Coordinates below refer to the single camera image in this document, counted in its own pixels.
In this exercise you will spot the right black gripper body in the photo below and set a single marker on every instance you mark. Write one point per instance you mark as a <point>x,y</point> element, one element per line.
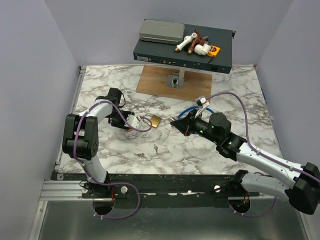
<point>200,126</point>

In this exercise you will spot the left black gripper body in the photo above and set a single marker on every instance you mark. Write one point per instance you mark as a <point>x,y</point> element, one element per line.
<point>119,118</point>

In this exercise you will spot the blue cable lock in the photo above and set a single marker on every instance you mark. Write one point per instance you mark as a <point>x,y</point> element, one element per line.
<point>192,108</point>

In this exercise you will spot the brass padlock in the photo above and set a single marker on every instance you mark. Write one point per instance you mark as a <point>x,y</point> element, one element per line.
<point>151,120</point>

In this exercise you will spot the wooden base board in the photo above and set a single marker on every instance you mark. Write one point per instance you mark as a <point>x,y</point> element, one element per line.
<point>153,81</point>

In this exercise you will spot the dark blue network switch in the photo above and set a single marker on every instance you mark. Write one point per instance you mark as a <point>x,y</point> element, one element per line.
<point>165,53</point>

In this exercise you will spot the white pvc elbow fitting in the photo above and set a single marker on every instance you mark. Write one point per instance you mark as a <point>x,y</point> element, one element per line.
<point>202,50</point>

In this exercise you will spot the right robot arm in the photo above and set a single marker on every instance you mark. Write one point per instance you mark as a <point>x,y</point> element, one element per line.
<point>298,184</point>

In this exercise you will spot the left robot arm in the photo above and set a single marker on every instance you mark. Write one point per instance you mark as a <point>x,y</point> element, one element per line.
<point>81,136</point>

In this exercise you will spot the silver key set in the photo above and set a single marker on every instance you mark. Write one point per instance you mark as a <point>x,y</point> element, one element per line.
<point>141,155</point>

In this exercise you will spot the yellow tape measure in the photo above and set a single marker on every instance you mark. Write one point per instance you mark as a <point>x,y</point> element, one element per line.
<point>214,51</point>

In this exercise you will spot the brown pipe fitting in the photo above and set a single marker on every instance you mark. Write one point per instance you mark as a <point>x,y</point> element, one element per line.
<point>196,41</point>

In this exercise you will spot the white pvc pipe fitting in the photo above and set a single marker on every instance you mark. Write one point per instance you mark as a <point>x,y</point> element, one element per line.
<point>188,39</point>

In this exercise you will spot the dark grey pipe piece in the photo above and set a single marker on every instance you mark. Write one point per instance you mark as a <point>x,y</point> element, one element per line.
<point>205,38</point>

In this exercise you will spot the grey plastic tool case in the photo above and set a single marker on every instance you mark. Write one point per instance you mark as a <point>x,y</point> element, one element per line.
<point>161,32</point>

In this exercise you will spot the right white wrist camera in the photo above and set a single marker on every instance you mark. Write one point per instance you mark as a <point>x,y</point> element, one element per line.
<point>202,104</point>

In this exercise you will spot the metal bracket with lock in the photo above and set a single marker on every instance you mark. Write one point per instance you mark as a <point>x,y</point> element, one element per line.
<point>175,80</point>

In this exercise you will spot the black mounting base plate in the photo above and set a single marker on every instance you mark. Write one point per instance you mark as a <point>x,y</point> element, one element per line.
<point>161,191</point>

